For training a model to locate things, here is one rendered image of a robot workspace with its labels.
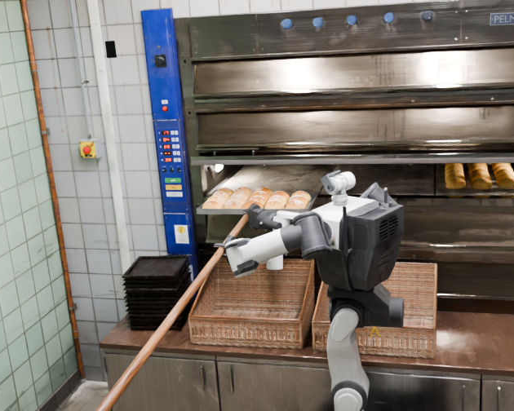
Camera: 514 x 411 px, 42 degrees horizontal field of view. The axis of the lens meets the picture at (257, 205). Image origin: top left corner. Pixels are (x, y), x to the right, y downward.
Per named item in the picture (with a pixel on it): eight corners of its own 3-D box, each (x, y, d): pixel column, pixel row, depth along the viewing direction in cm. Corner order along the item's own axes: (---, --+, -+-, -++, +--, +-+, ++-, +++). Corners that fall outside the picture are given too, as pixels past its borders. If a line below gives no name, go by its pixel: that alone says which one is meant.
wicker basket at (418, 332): (328, 307, 358) (325, 258, 350) (438, 312, 343) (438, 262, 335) (311, 351, 313) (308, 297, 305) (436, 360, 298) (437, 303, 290)
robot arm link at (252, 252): (229, 278, 238) (288, 258, 233) (218, 244, 240) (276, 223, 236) (238, 278, 249) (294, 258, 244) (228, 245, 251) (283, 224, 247)
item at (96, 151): (86, 156, 369) (84, 138, 367) (104, 156, 367) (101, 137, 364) (80, 159, 363) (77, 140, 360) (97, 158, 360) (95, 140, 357)
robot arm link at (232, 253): (256, 272, 261) (224, 279, 246) (248, 247, 263) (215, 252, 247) (277, 263, 255) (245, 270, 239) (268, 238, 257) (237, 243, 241)
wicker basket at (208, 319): (216, 302, 373) (212, 255, 365) (317, 306, 360) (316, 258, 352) (188, 345, 327) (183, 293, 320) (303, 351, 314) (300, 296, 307)
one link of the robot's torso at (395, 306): (404, 319, 266) (403, 277, 261) (402, 333, 254) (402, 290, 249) (333, 315, 272) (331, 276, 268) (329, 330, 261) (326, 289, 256)
